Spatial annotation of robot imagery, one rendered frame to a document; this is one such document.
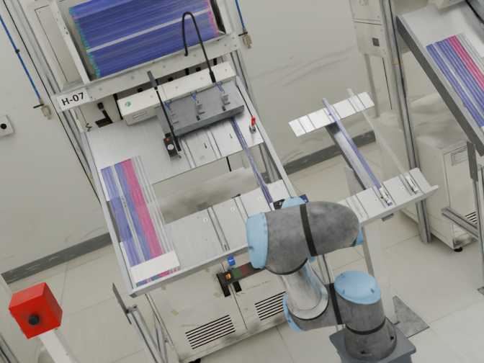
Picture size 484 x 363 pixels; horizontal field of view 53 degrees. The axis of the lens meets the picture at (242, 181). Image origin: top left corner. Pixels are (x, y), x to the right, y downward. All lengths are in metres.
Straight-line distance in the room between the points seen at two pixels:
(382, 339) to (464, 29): 1.44
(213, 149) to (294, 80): 1.89
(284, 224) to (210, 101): 1.06
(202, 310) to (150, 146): 0.78
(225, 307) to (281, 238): 1.30
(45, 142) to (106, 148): 1.62
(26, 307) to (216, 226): 0.75
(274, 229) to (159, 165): 1.01
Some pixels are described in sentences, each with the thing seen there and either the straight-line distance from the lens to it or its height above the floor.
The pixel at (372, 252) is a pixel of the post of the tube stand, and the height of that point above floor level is 0.42.
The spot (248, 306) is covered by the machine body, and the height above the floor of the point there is 0.23.
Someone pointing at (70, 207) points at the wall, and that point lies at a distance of 3.80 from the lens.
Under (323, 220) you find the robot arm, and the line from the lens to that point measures 1.01.
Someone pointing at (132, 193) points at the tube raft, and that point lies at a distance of 1.92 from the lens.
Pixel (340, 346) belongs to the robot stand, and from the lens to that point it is 1.56.
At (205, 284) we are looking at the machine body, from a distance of 2.21.
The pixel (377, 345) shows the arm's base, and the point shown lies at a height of 0.60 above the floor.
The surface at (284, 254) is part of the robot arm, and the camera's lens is 1.03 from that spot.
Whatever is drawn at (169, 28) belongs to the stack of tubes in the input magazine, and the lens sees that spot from 1.99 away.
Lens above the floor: 1.65
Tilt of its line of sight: 24 degrees down
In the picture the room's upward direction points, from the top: 18 degrees counter-clockwise
